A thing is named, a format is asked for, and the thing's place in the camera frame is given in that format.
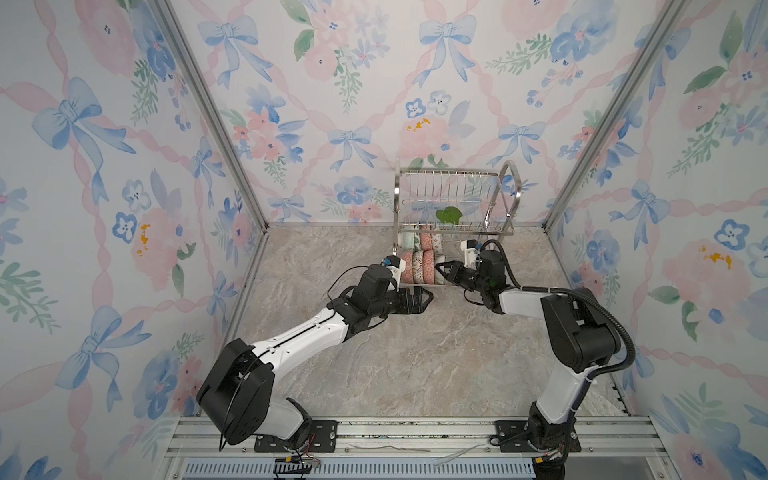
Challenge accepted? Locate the pale green grid bowl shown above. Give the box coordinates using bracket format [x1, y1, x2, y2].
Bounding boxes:
[399, 232, 418, 250]

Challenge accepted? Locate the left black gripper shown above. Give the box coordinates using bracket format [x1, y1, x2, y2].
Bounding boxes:
[368, 285, 433, 321]

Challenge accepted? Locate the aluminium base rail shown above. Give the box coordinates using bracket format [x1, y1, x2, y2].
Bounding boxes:
[156, 416, 680, 479]

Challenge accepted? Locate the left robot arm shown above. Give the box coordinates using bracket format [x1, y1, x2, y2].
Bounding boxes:
[196, 264, 434, 453]

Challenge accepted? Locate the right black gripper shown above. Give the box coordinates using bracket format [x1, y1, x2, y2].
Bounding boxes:
[435, 262, 489, 296]

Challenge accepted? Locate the maroon patterned white bowl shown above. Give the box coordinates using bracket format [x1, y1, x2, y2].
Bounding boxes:
[411, 250, 424, 284]

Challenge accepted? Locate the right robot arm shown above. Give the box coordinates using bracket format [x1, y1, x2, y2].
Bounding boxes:
[435, 244, 636, 467]

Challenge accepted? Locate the stainless steel dish rack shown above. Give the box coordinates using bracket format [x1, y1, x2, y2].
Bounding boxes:
[393, 160, 523, 256]

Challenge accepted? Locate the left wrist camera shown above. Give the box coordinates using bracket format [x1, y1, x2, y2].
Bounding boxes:
[381, 255, 407, 291]

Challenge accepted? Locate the dark floral bowl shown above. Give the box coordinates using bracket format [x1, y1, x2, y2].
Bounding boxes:
[421, 249, 435, 285]

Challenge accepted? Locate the orange flower-shaped dish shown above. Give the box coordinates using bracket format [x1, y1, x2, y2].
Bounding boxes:
[434, 254, 446, 285]

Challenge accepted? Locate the green leaf-shaped dish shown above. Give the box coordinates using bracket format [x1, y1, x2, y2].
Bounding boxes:
[435, 206, 463, 225]

